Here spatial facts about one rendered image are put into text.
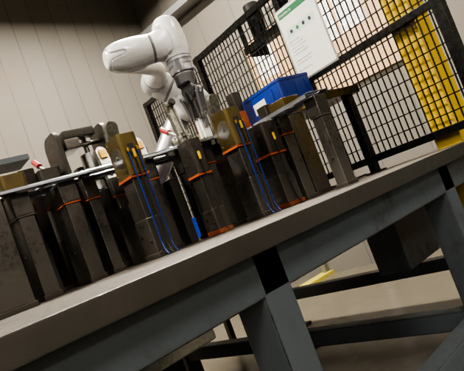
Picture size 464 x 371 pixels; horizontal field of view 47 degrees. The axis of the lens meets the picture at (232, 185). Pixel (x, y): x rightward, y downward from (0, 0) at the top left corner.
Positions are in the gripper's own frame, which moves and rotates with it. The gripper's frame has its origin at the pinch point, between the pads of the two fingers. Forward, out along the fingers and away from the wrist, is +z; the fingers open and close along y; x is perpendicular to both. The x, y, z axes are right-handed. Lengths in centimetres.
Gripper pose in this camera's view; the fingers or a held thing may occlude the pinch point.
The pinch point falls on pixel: (204, 128)
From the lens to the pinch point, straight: 187.3
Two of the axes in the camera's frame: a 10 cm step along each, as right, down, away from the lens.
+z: 3.5, 9.3, -0.5
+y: 5.4, -2.5, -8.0
